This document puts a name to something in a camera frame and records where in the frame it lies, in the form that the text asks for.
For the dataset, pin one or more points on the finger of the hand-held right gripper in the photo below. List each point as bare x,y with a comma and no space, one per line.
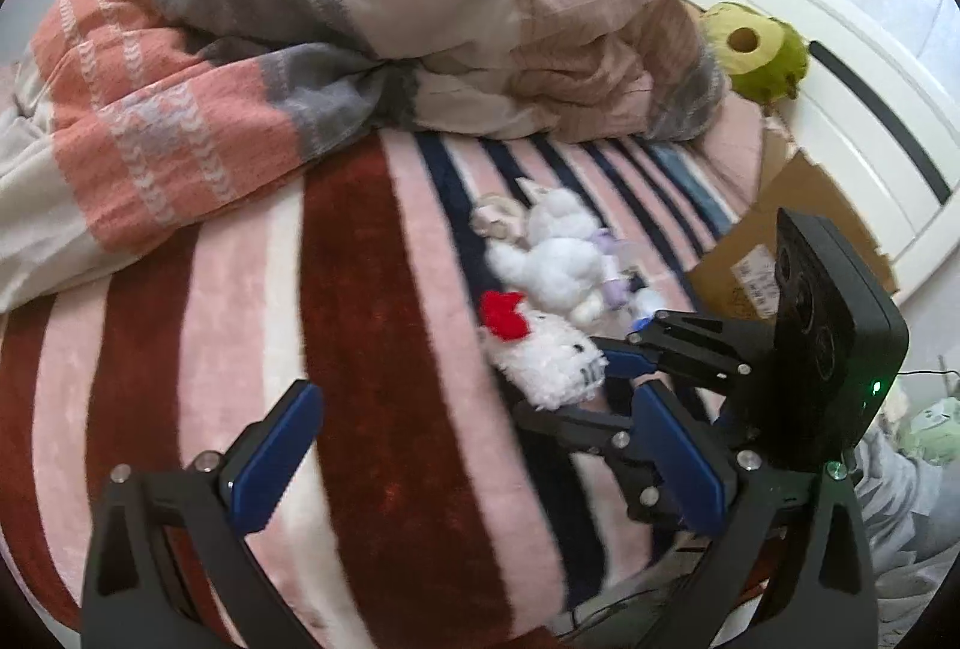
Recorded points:
570,425
645,360

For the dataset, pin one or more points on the white plush with red bow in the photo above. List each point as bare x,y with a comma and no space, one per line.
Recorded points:
547,360

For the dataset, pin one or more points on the grey cloth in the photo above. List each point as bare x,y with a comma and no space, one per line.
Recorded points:
907,529

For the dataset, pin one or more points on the green avocado plush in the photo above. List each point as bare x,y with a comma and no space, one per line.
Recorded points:
754,52

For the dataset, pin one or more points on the pale green plush toy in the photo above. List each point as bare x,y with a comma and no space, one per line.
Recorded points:
937,424

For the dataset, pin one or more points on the white bed headboard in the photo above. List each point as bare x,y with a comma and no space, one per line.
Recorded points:
847,86

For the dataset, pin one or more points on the brown cardboard box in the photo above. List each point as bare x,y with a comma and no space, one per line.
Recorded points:
795,221

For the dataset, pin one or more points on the white and blue lens case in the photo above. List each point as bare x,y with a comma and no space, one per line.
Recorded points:
643,311

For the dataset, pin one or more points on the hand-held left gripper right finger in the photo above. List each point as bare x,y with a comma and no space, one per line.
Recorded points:
679,461

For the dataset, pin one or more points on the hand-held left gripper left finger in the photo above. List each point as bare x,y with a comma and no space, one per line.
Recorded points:
274,461

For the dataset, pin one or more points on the patchwork striped quilt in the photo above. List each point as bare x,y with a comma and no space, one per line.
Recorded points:
300,18

